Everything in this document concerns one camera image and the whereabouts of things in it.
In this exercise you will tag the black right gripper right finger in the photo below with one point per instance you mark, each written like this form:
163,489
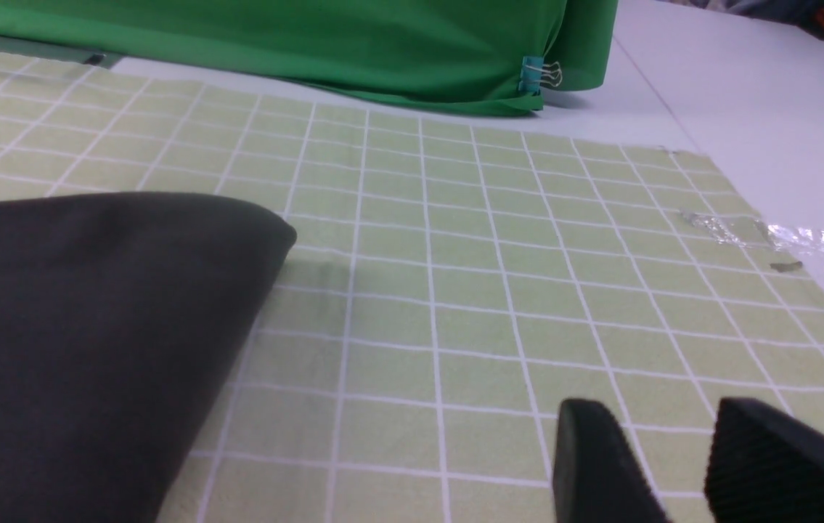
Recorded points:
764,466

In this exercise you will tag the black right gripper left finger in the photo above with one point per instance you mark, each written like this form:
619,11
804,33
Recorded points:
595,475

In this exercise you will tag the dark gray long-sleeve top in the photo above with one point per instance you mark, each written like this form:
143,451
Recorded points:
121,315

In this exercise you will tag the clear tape strip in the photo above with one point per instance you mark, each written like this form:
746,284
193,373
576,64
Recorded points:
793,245

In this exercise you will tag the green checkered table cloth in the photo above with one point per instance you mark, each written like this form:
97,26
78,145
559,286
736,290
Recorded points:
449,287

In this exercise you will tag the teal binder clip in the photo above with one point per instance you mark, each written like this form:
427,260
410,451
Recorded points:
535,74

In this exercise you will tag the green backdrop cloth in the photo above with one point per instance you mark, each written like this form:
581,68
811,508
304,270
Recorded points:
458,57

